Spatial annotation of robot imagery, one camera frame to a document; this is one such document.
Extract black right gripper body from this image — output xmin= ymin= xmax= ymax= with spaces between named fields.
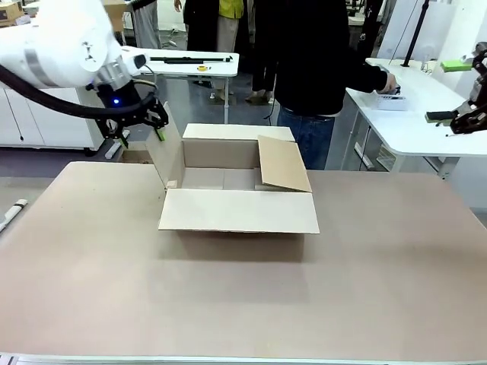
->
xmin=470 ymin=73 xmax=487 ymax=106

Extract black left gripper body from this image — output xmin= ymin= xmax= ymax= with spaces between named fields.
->
xmin=94 ymin=78 xmax=156 ymax=127

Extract white gift set box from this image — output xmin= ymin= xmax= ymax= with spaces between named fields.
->
xmin=370 ymin=92 xmax=409 ymax=113

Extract brown cardboard shipping box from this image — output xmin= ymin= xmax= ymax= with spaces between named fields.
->
xmin=144 ymin=100 xmax=321 ymax=263

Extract person's left forearm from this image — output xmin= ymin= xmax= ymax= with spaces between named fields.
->
xmin=344 ymin=62 xmax=390 ymax=94

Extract cardboard box with dark label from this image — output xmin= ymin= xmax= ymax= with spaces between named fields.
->
xmin=0 ymin=0 xmax=40 ymax=28

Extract white side table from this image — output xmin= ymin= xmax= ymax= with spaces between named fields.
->
xmin=344 ymin=56 xmax=487 ymax=182

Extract black stand pole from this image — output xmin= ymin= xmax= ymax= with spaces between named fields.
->
xmin=401 ymin=0 xmax=431 ymax=68

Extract white folding table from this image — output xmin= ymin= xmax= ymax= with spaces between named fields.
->
xmin=121 ymin=46 xmax=240 ymax=125

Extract white cabinet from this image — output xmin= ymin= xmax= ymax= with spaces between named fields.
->
xmin=0 ymin=84 xmax=106 ymax=150

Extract long black rod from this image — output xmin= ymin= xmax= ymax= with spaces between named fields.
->
xmin=148 ymin=55 xmax=234 ymax=64

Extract bystander in grey trousers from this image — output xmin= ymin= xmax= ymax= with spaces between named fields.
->
xmin=132 ymin=0 xmax=163 ymax=49

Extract bystander in yellow vest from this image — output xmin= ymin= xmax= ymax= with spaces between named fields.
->
xmin=215 ymin=0 xmax=245 ymax=102

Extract bystander in black coat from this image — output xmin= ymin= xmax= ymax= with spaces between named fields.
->
xmin=182 ymin=0 xmax=221 ymax=52

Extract white roll with black band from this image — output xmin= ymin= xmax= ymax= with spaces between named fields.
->
xmin=0 ymin=198 xmax=29 ymax=233

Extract person in black top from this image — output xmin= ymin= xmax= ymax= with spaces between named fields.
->
xmin=252 ymin=0 xmax=390 ymax=171

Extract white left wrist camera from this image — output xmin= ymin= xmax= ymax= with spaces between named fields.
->
xmin=122 ymin=54 xmax=148 ymax=72

